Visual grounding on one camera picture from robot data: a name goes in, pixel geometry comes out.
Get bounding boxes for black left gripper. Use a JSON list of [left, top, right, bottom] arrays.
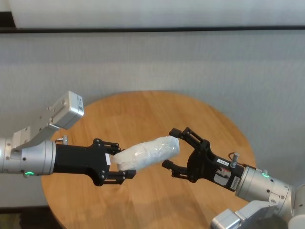
[[53, 138, 137, 187]]

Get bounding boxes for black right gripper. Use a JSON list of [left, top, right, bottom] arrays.
[[162, 127, 245, 191]]

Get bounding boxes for white plastic-wrapped sandbag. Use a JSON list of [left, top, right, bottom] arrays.
[[112, 135, 180, 172]]

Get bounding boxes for silver right wrist connector plug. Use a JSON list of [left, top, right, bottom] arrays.
[[227, 152, 240, 167]]

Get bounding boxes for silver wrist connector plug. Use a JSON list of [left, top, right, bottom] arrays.
[[55, 135, 69, 146], [227, 152, 240, 167]]

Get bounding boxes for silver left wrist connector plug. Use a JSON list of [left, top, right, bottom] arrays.
[[55, 135, 69, 146]]

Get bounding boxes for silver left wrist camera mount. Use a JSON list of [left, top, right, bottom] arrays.
[[10, 90, 85, 153]]

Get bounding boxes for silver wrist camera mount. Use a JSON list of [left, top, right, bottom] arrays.
[[10, 90, 85, 153], [209, 200, 282, 229]]

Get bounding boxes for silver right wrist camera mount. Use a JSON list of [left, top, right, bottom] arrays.
[[209, 200, 282, 229]]

